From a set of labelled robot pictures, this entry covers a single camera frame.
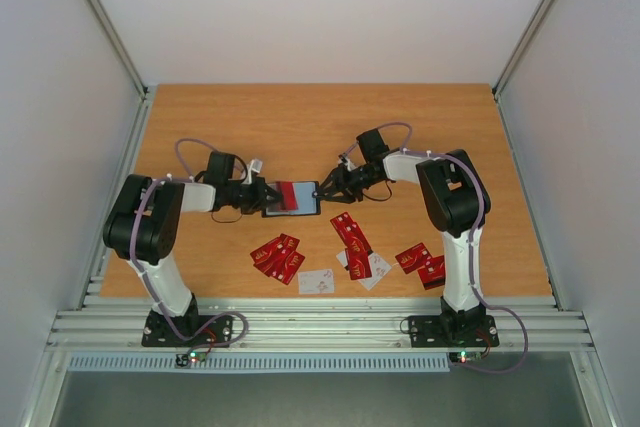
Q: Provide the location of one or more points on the red card under left pile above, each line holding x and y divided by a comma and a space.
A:
287, 243

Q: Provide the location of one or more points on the red VIP card far left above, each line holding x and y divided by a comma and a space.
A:
264, 256

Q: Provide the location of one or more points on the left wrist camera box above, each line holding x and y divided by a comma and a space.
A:
253, 170

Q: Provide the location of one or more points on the grey slotted cable duct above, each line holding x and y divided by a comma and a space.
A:
261, 363

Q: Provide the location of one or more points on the red VIP card far right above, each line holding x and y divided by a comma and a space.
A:
431, 268

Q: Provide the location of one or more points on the aluminium rail base front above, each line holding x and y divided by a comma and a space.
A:
319, 324

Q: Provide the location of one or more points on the red card magnetic stripe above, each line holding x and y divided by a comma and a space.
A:
289, 196

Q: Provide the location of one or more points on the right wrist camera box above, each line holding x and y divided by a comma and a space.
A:
346, 162

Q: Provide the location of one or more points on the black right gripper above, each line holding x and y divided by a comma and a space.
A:
343, 183

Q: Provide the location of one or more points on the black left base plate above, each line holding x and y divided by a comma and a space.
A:
220, 332

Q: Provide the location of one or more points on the small circuit board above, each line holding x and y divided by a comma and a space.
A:
189, 359
465, 357

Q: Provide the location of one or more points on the aluminium frame post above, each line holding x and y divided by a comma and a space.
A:
540, 13
104, 21

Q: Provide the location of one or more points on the right small circuit board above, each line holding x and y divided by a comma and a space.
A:
465, 357

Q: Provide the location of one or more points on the left aluminium frame post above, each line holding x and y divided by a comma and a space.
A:
104, 21

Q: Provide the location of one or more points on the red striped card far right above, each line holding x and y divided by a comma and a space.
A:
434, 283

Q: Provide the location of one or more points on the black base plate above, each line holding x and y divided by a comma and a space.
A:
220, 332
426, 331

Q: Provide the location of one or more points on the red VIP card left front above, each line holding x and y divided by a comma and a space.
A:
284, 270

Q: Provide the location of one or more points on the red vip card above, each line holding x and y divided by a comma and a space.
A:
358, 264
284, 270
431, 268
264, 256
414, 258

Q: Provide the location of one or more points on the white card right centre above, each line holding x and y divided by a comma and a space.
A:
379, 269

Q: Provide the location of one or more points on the right aluminium frame post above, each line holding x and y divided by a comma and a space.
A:
540, 13

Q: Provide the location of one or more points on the black leather card holder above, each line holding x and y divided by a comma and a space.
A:
298, 199

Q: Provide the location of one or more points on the red VIP card centre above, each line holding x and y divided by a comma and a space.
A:
358, 264

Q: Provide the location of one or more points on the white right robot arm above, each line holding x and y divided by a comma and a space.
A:
457, 204

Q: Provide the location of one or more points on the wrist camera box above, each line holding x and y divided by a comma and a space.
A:
346, 162
253, 170

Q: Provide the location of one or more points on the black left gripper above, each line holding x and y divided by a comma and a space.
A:
261, 202

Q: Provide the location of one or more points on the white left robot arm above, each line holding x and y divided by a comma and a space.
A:
142, 227

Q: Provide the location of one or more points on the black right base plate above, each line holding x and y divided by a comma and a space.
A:
426, 331

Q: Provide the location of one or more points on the red card upper centre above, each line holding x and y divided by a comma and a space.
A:
351, 234

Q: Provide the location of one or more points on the white card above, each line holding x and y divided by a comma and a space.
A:
317, 282
379, 269

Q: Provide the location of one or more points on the left small circuit board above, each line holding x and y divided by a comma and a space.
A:
189, 359

